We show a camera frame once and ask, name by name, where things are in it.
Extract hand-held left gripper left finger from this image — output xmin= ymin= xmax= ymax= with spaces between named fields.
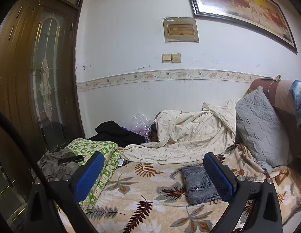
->
xmin=24 ymin=151 xmax=105 ymax=233

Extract brown wardrobe with glass door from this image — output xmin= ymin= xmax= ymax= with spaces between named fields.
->
xmin=0 ymin=0 xmax=90 ymax=226

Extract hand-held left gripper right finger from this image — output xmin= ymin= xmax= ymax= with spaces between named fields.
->
xmin=203 ymin=152 xmax=283 ymax=233

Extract black cable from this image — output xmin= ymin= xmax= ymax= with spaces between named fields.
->
xmin=0 ymin=108 xmax=97 ymax=233

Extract grey denim pants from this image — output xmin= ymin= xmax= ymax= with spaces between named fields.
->
xmin=181 ymin=166 xmax=222 ymax=206

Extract large framed painting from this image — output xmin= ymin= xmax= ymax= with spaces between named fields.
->
xmin=183 ymin=0 xmax=298 ymax=53

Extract cream patterned duvet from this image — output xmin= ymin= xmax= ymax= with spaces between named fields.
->
xmin=120 ymin=99 xmax=241 ymax=163

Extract clear plastic bag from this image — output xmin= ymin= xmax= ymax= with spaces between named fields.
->
xmin=133 ymin=113 xmax=156 ymax=137

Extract grey crumpled clothing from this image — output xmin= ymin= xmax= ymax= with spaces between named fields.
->
xmin=31 ymin=148 xmax=86 ymax=183

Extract beige cloth strip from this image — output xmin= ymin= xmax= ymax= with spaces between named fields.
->
xmin=261 ymin=74 xmax=283 ymax=81

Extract green patterned quilt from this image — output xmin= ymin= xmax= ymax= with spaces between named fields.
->
xmin=65 ymin=138 xmax=121 ymax=212

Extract small framed picture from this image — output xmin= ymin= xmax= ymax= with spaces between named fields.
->
xmin=163 ymin=17 xmax=200 ymax=43

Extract grey quilted pillow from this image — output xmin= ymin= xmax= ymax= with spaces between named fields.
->
xmin=235 ymin=87 xmax=293 ymax=173

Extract light blue denim cloth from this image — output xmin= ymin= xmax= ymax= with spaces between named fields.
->
xmin=290 ymin=80 xmax=301 ymax=129

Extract leaf print blanket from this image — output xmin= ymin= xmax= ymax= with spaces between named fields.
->
xmin=56 ymin=143 xmax=301 ymax=233

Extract black clothing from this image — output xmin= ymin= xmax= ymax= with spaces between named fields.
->
xmin=88 ymin=121 xmax=151 ymax=148

